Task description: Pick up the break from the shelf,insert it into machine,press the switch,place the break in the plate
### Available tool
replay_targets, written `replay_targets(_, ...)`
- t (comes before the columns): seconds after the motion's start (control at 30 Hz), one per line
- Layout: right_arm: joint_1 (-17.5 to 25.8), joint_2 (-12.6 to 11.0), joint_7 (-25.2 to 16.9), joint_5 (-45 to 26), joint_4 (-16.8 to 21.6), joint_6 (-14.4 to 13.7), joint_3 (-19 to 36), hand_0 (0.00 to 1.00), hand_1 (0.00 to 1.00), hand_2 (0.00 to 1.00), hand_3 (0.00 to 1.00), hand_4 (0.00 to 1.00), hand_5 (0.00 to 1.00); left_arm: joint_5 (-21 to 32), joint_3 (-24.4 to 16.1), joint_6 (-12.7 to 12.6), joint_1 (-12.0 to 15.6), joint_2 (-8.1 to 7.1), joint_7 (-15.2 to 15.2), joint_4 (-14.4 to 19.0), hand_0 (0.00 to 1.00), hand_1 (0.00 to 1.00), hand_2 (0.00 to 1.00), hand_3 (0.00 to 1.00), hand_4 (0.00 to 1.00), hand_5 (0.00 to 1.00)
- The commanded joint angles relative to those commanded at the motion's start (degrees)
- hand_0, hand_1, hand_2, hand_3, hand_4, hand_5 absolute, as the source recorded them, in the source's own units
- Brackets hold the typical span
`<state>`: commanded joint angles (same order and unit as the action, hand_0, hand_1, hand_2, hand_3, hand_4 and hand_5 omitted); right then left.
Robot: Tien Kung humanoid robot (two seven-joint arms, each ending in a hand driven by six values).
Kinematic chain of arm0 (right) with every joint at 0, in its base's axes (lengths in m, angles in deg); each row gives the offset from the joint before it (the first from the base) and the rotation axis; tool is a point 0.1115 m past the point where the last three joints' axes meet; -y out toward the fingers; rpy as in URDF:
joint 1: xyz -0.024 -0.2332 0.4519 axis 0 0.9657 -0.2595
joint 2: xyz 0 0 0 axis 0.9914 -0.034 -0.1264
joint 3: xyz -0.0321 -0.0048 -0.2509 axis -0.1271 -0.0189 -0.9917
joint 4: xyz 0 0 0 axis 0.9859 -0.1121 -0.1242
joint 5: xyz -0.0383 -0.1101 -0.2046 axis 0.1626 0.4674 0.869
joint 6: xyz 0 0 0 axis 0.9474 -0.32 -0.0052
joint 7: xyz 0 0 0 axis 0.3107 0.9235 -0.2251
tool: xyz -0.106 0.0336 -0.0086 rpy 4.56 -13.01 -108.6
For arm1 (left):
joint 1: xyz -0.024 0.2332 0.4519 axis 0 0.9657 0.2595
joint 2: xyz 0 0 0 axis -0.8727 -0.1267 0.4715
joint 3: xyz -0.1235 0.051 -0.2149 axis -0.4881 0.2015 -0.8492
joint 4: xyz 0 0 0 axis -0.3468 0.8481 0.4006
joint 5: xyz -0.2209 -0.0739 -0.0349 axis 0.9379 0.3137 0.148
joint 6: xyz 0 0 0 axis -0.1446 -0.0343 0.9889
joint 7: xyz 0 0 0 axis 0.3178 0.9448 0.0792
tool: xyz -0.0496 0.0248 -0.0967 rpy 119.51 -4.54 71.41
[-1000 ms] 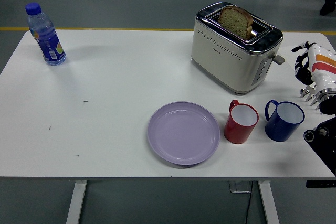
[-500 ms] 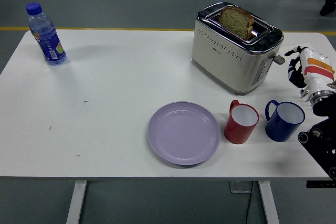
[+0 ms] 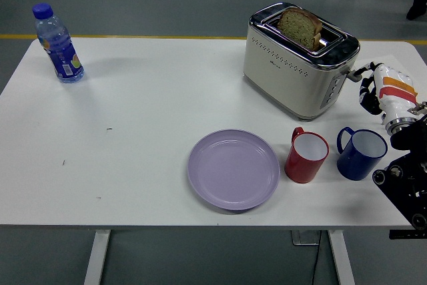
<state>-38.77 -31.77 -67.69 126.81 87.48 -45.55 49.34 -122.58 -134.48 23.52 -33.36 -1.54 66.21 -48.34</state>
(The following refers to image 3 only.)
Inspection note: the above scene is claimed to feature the cream and chrome toaster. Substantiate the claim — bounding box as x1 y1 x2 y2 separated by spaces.
242 1 361 121

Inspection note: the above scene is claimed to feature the blue mug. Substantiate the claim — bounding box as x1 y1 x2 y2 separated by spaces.
336 126 388 182

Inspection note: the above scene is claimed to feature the grey bracket under table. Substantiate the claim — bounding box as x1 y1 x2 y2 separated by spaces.
290 230 322 246

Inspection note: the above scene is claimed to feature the red mug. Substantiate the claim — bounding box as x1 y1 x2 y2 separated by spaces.
284 126 330 184

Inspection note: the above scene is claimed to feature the white table leg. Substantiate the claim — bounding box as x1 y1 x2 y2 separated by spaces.
326 230 356 285
83 230 111 285

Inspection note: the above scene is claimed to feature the clear bottle with blue cap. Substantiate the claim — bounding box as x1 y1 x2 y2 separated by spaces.
31 2 85 84

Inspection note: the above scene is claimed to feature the grey toaster lever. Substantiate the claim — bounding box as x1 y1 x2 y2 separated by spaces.
346 68 363 83

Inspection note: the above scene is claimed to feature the black table control panel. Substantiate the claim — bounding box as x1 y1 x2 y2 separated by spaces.
388 230 427 240

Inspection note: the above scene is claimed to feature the slice of bread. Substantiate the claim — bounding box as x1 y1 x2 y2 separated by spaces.
276 7 324 51

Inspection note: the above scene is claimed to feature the black cable under table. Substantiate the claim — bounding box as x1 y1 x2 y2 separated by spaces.
310 231 323 285

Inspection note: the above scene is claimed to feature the purple plate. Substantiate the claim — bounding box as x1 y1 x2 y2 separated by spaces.
187 128 281 212

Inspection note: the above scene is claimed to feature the white and black right hand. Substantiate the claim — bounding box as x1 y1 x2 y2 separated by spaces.
352 61 419 125

